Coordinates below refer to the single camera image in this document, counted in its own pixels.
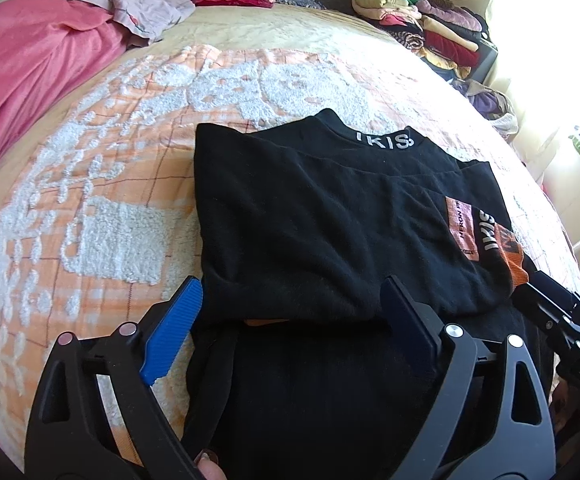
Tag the pink blanket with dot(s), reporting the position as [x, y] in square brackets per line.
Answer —
[30, 60]

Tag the dark patterned cloth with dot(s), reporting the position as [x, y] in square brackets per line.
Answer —
[297, 3]

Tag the stack of folded clothes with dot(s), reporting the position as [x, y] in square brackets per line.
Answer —
[435, 25]

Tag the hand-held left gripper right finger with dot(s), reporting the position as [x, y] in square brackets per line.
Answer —
[410, 330]

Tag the cream curtain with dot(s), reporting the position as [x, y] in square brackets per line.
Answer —
[535, 35]

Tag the black sweater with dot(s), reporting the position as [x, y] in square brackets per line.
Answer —
[320, 220]

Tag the light pink garment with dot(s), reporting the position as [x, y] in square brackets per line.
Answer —
[135, 0]

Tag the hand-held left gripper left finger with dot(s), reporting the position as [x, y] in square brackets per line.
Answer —
[175, 330]

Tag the plastic bag of clothes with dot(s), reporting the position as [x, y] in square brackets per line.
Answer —
[490, 105]

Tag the orange white patterned bed blanket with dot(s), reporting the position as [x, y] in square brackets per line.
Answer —
[120, 160]

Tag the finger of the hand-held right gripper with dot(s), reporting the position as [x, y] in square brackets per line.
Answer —
[540, 312]
[565, 297]

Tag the person's left hand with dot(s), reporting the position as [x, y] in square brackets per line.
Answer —
[210, 467]

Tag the dark box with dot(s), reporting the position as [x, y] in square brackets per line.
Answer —
[485, 62]

